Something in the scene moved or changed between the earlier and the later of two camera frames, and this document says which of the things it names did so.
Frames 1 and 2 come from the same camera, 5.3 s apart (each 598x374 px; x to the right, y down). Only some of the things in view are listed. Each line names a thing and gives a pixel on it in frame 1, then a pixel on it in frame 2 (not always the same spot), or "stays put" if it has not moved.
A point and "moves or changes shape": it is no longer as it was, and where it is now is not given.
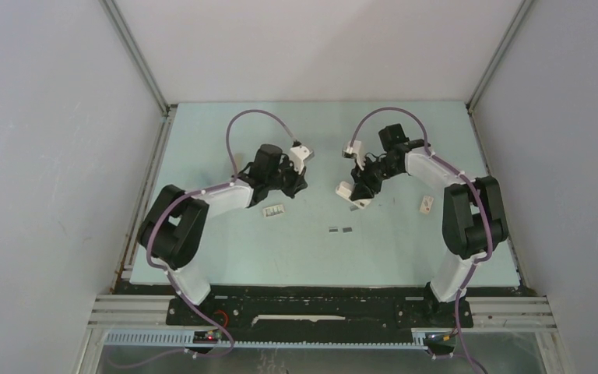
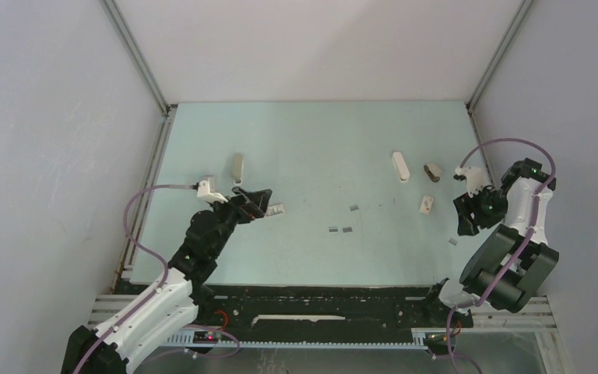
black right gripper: x=364 y=181 → x=466 y=205
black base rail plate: x=319 y=313 stays put
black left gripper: x=298 y=179 → x=258 y=200
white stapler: x=344 y=189 moves or changes shape
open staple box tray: x=272 y=210 stays put
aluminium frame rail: x=143 y=68 stays put
